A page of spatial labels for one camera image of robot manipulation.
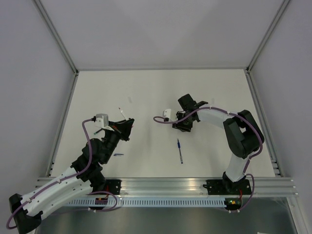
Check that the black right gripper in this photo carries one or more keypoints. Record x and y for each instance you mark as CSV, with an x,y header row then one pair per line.
x,y
185,128

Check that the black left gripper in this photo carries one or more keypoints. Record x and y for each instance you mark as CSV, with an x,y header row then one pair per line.
x,y
118,127

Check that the blue ballpoint pen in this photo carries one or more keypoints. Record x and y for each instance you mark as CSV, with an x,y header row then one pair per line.
x,y
179,148

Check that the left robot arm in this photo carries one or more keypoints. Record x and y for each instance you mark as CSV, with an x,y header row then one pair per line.
x,y
82,177

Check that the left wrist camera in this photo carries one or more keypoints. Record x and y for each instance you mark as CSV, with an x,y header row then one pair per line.
x,y
102,120

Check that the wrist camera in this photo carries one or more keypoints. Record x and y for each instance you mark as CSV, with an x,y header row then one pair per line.
x,y
166,114
102,120

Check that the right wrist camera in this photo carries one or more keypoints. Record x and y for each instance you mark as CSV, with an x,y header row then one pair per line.
x,y
166,114

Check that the right aluminium frame post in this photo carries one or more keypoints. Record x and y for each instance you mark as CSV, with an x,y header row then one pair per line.
x,y
269,32

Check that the aluminium frame post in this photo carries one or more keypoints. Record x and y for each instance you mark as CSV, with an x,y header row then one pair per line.
x,y
55,35
269,32

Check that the white slotted cable duct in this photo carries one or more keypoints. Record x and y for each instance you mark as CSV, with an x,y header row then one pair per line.
x,y
148,202

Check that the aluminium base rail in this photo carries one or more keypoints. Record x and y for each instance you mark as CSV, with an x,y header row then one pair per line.
x,y
193,187

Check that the left aluminium frame post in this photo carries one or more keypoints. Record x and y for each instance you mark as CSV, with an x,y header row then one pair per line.
x,y
55,35

